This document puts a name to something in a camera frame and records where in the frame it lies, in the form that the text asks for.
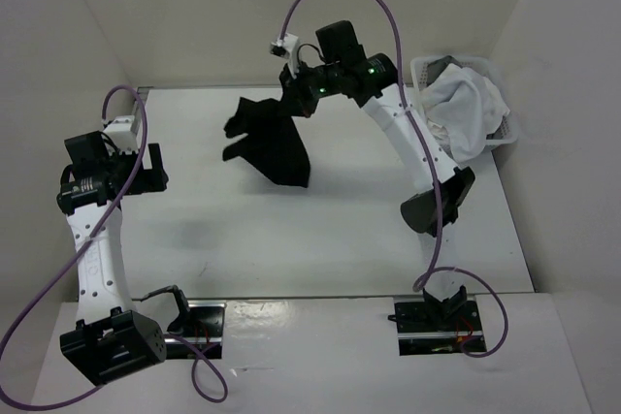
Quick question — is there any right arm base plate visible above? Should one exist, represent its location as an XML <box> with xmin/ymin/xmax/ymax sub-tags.
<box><xmin>387</xmin><ymin>298</ymin><xmax>487</xmax><ymax>356</ymax></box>

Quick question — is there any black skirt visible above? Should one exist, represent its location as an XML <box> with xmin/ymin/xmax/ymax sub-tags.
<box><xmin>222</xmin><ymin>97</ymin><xmax>311</xmax><ymax>188</ymax></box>

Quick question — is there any white plastic basket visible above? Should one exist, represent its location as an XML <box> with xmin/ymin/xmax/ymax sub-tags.
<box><xmin>410</xmin><ymin>54</ymin><xmax>520</xmax><ymax>150</ymax></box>

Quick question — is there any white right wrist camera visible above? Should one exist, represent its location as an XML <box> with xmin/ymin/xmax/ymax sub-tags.
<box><xmin>270</xmin><ymin>33</ymin><xmax>300</xmax><ymax>78</ymax></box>

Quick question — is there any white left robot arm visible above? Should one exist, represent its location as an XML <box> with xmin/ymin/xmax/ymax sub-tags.
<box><xmin>57</xmin><ymin>123</ymin><xmax>193</xmax><ymax>386</ymax></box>

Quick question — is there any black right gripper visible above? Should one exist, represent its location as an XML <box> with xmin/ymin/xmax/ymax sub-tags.
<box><xmin>273</xmin><ymin>57</ymin><xmax>340</xmax><ymax>119</ymax></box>

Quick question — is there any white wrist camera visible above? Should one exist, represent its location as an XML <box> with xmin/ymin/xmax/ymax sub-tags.
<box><xmin>270</xmin><ymin>33</ymin><xmax>300</xmax><ymax>78</ymax></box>
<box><xmin>103</xmin><ymin>115</ymin><xmax>141</xmax><ymax>154</ymax></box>

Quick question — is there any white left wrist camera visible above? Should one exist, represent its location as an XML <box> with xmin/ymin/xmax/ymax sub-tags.
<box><xmin>103</xmin><ymin>115</ymin><xmax>141</xmax><ymax>154</ymax></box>

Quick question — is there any white skirt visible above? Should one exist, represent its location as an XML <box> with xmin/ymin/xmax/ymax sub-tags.
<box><xmin>420</xmin><ymin>64</ymin><xmax>510</xmax><ymax>164</ymax></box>

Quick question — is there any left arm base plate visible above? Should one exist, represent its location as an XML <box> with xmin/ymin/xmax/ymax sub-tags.
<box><xmin>165</xmin><ymin>301</ymin><xmax>226</xmax><ymax>360</ymax></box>

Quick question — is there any dark grey garment in basket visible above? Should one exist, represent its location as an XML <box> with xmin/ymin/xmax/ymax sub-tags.
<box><xmin>426</xmin><ymin>55</ymin><xmax>462</xmax><ymax>86</ymax></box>

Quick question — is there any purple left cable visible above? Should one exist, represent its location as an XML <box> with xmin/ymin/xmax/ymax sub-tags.
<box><xmin>0</xmin><ymin>84</ymin><xmax>229</xmax><ymax>408</ymax></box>

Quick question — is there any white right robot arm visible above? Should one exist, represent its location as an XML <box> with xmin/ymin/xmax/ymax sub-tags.
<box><xmin>271</xmin><ymin>20</ymin><xmax>475</xmax><ymax>330</ymax></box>

